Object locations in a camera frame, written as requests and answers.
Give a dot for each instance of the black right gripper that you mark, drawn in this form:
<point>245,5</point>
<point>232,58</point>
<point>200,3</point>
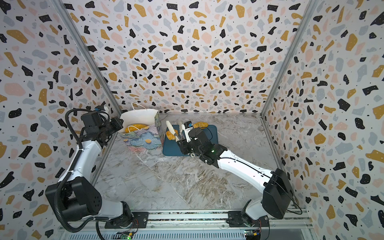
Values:
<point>184,142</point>

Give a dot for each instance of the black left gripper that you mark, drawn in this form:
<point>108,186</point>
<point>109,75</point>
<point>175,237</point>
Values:
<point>118,124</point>

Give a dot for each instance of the large sesame oval loaf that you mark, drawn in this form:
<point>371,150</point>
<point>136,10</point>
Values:
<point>135,127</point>

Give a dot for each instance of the floral paper bag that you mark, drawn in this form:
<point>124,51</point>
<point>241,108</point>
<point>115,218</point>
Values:
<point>149,138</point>

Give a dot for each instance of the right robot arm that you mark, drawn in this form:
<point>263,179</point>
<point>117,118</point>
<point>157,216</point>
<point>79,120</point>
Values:
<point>274,185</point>

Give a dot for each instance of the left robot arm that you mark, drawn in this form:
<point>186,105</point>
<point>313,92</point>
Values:
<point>74,200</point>

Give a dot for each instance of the smooth oval bread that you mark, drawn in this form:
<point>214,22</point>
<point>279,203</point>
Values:
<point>201,125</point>

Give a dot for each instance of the knotted flower bread roll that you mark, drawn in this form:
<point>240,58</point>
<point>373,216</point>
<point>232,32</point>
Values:
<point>171,136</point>

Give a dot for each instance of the teal plastic tray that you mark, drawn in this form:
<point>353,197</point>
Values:
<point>171,148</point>

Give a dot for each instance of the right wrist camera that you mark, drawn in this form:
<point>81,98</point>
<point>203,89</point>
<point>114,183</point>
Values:
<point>186,128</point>

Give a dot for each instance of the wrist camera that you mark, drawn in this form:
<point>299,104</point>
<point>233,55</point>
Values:
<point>186,128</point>
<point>102,108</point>

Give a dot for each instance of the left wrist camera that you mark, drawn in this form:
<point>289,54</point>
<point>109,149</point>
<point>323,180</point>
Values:
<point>102,108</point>

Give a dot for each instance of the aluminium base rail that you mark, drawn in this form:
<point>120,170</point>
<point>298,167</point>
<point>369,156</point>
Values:
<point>201,225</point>

